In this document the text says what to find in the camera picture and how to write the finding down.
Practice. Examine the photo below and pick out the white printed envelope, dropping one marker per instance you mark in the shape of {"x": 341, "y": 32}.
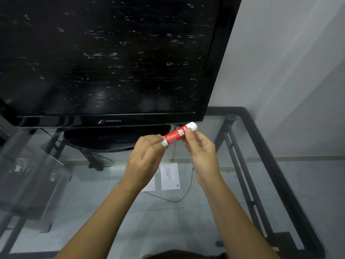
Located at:
{"x": 170, "y": 176}

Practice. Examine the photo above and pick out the red and white glue stick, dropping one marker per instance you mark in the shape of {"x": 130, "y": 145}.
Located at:
{"x": 175, "y": 135}

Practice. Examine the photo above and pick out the person's right hand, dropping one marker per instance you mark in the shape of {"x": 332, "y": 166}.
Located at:
{"x": 204, "y": 159}

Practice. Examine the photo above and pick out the person's left forearm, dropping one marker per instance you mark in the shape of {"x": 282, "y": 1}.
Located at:
{"x": 107, "y": 221}

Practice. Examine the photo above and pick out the black oval television stand base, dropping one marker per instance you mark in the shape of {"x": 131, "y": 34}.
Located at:
{"x": 113, "y": 137}

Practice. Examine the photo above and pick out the plain white paper sheet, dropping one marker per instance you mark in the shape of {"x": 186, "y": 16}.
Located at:
{"x": 150, "y": 186}

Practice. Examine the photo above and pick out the person's left hand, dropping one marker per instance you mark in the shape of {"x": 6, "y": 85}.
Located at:
{"x": 142, "y": 164}

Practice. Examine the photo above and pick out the person's left fingers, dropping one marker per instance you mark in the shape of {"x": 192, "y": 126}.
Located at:
{"x": 151, "y": 144}

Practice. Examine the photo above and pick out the person's right thumb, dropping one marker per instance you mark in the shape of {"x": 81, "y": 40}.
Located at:
{"x": 190, "y": 138}

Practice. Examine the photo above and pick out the person's right forearm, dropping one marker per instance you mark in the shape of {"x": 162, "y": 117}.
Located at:
{"x": 237, "y": 223}

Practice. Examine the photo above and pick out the black flat screen television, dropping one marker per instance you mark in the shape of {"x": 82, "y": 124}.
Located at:
{"x": 107, "y": 59}

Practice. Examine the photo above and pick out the glass table with black frame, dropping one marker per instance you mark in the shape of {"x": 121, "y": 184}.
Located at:
{"x": 269, "y": 164}

